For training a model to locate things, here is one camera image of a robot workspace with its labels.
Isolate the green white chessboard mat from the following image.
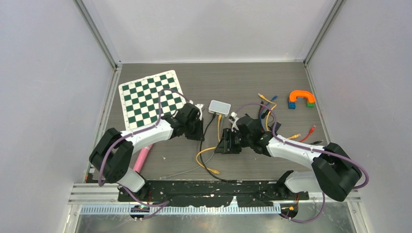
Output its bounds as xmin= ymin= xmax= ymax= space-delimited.
xmin=118 ymin=70 xmax=186 ymax=130

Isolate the orange arch toy block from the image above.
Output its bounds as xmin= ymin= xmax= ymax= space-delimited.
xmin=288 ymin=90 xmax=316 ymax=103

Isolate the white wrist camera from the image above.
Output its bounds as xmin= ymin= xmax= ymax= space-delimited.
xmin=195 ymin=104 xmax=205 ymax=120
xmin=228 ymin=112 xmax=239 ymax=131

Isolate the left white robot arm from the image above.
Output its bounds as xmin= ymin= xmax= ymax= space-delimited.
xmin=89 ymin=102 xmax=204 ymax=201

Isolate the black network switch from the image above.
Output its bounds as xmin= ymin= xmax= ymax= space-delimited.
xmin=269 ymin=122 xmax=281 ymax=132

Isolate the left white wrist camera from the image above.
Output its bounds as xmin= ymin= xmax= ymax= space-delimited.
xmin=195 ymin=104 xmax=205 ymax=120

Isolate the aluminium frame rail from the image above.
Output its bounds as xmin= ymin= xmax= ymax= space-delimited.
xmin=68 ymin=180 xmax=362 ymax=205

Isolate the grey cable on router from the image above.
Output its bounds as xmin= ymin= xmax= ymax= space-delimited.
xmin=160 ymin=114 xmax=226 ymax=180

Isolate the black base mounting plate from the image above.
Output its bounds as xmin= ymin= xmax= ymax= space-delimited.
xmin=134 ymin=180 xmax=309 ymax=207

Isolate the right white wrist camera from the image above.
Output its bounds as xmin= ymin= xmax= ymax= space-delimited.
xmin=228 ymin=112 xmax=239 ymax=131

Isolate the green toy block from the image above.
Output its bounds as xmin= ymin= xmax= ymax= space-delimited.
xmin=306 ymin=102 xmax=315 ymax=108

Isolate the white router box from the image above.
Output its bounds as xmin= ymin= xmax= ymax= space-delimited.
xmin=208 ymin=100 xmax=231 ymax=117

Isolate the blue toy block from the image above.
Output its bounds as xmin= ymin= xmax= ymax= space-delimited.
xmin=288 ymin=98 xmax=296 ymax=109

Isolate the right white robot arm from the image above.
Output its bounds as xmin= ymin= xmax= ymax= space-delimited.
xmin=214 ymin=113 xmax=362 ymax=201

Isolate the pink marker pen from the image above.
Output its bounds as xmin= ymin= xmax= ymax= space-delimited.
xmin=133 ymin=144 xmax=153 ymax=172

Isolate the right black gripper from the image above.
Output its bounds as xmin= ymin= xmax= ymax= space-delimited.
xmin=214 ymin=128 xmax=252 ymax=154

